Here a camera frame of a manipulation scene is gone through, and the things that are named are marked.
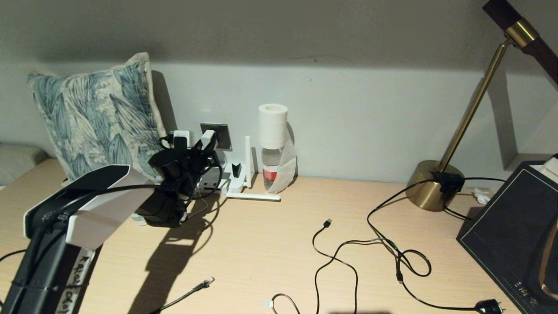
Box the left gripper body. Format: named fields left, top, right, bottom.
left=149, top=147, right=220, bottom=198

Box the white power adapter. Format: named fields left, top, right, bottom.
left=171, top=130, right=191, bottom=150

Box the white phone stand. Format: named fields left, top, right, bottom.
left=197, top=136, right=282, bottom=201

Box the blue leaf print pillow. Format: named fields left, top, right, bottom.
left=27, top=52, right=168, bottom=181

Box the clear plastic water bottle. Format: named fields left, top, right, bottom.
left=262, top=146, right=284, bottom=191

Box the white toilet paper roll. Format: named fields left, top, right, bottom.
left=258, top=103, right=289, bottom=150

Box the brass desk lamp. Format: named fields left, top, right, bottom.
left=406, top=0, right=558, bottom=212

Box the black box with gold trim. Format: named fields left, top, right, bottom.
left=456, top=160, right=558, bottom=314

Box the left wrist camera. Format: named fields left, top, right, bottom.
left=200, top=130, right=218, bottom=152

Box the dark wall socket plate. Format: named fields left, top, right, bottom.
left=200, top=123, right=232, bottom=151

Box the black ethernet cable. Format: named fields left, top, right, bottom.
left=148, top=276, right=215, bottom=314

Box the black usb cable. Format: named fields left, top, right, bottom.
left=312, top=219, right=359, bottom=314

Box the black cable with white plug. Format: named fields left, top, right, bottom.
left=263, top=294, right=301, bottom=314

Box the thin black cable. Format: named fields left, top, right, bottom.
left=314, top=238, right=404, bottom=314

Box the black lamp power cable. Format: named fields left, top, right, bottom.
left=367, top=171, right=506, bottom=314

